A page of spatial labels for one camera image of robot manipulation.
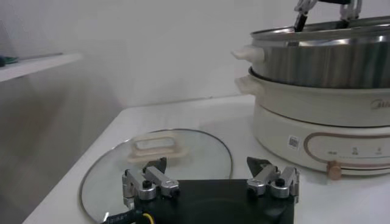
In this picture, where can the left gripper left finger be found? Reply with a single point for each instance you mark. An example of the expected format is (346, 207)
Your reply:
(158, 178)

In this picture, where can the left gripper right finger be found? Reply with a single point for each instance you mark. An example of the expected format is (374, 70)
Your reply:
(265, 176)

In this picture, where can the white side table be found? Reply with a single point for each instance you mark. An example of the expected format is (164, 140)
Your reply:
(36, 65)

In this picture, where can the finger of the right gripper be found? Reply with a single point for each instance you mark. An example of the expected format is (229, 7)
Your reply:
(301, 21)
(350, 10)

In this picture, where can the perforated steel steamer basket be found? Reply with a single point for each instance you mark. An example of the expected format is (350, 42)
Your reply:
(320, 67)

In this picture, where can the copper pot control knob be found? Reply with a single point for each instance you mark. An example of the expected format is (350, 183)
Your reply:
(333, 169)

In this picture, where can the cream electric cooking pot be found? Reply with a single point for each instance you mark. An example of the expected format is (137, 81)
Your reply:
(304, 106)

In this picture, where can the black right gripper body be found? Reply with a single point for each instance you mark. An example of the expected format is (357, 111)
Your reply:
(333, 1)

